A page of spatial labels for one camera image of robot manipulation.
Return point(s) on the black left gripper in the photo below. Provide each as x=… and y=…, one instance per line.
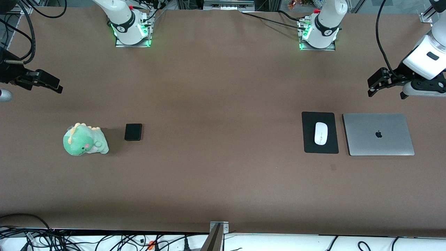
x=398, y=75

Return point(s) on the white computer mouse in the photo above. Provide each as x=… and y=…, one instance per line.
x=321, y=133

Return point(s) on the black phone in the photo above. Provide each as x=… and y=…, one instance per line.
x=133, y=132

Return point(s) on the silver laptop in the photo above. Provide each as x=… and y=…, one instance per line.
x=378, y=134

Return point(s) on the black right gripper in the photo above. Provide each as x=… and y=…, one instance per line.
x=7, y=73

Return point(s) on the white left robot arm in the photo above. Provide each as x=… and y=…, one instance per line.
x=327, y=21

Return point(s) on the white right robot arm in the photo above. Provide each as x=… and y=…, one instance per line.
x=122, y=17

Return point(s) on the black mouse pad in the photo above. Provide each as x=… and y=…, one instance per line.
x=308, y=139

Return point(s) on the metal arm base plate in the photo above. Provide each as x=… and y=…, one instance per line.
x=332, y=46
x=149, y=38

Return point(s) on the metal bracket post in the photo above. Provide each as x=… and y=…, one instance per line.
x=217, y=232

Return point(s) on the green dinosaur plush toy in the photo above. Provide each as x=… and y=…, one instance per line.
x=83, y=141

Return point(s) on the aluminium frame rail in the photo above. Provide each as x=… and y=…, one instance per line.
x=228, y=4

